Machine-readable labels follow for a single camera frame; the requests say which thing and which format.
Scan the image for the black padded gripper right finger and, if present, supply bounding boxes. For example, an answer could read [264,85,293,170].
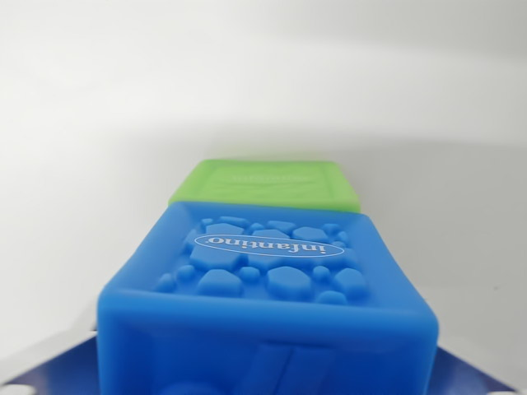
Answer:
[430,346,527,395]

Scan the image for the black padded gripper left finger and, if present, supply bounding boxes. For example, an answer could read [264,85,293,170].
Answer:
[0,327,102,395]

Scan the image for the blue embossed soft toy cube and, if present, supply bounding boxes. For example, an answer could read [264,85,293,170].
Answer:
[96,200,440,395]

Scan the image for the green embossed soft toy cube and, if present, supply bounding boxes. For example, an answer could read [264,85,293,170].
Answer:
[167,158,363,214]

